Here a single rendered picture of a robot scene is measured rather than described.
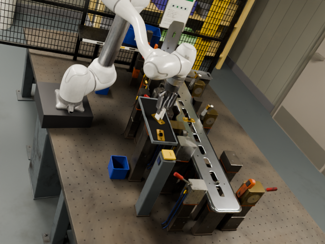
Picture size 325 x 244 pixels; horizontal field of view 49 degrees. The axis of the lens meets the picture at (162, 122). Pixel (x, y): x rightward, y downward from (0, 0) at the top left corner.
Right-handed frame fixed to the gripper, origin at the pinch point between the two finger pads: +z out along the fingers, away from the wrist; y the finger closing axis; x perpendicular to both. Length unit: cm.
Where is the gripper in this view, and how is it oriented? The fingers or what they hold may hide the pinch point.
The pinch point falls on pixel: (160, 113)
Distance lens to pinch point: 190.3
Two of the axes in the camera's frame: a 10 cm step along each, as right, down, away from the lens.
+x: -6.0, -6.4, 4.8
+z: -3.3, 7.5, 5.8
